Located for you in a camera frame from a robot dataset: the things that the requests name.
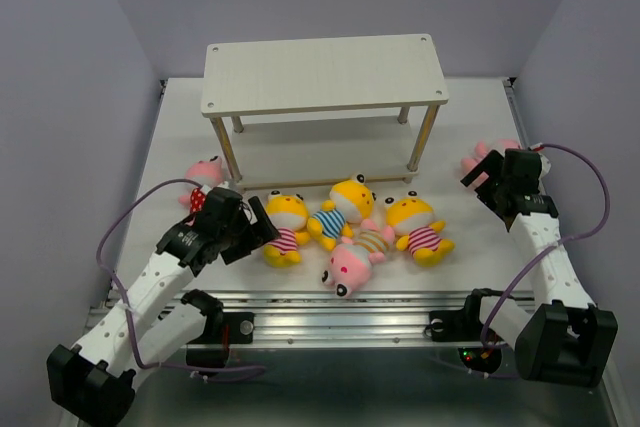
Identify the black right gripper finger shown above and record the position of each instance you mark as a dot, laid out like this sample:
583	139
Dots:
493	197
488	168

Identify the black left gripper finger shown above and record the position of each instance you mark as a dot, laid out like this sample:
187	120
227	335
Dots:
263	230
232	252

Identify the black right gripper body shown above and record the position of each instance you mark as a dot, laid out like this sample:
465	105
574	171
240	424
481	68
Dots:
502	184

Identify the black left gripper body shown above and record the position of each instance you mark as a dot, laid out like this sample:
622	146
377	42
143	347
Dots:
232	232

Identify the yellow frog toy pink stripes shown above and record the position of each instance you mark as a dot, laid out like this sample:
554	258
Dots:
289	215

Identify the yellow frog toy blue stripes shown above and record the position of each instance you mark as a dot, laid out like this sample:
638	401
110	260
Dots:
350	202

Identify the yellow frog toy red stripes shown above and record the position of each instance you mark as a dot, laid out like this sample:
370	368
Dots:
417	230

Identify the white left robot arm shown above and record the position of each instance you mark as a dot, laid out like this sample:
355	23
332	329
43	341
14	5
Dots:
98	377

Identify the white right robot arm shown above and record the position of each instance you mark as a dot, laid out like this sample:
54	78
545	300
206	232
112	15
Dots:
555	329

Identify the white two-tier shelf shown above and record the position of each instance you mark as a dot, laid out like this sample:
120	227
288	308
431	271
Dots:
312	112

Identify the pink frog toy polka dots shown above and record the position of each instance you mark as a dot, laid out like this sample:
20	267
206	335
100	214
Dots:
208	174

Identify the pink frog toy orange stripes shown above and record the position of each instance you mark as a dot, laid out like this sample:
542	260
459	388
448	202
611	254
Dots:
351	263

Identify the aluminium front rail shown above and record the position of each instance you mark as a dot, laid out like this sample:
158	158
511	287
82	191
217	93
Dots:
318	320

